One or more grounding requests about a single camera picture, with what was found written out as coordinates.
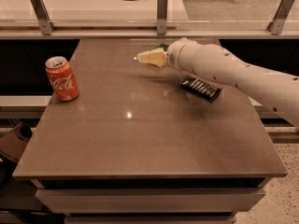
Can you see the red Coca-Cola can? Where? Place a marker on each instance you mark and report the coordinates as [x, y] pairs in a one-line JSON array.
[[62, 78]]

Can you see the right metal railing bracket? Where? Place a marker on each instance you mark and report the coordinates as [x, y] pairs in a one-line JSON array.
[[275, 26]]

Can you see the black chocolate bar wrapper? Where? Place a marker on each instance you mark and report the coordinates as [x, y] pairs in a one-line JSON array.
[[200, 88]]

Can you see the metal railing bracket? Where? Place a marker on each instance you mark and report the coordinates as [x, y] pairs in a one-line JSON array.
[[162, 16], [275, 26], [45, 26]]

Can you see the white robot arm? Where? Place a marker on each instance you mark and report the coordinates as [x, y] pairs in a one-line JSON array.
[[277, 91]]

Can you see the green and yellow sponge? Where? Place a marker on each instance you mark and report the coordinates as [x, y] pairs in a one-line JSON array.
[[163, 46]]

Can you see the left metal railing bracket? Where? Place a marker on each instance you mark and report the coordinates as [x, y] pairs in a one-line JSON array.
[[45, 26]]

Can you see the grey table drawer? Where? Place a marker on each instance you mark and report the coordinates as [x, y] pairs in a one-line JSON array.
[[149, 201]]

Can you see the dark chair at left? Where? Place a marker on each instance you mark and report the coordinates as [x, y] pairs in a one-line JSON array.
[[12, 146]]

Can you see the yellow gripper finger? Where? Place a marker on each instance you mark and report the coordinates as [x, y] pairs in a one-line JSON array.
[[157, 57]]

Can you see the middle metal railing bracket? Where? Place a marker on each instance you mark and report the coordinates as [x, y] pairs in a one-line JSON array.
[[162, 16]]

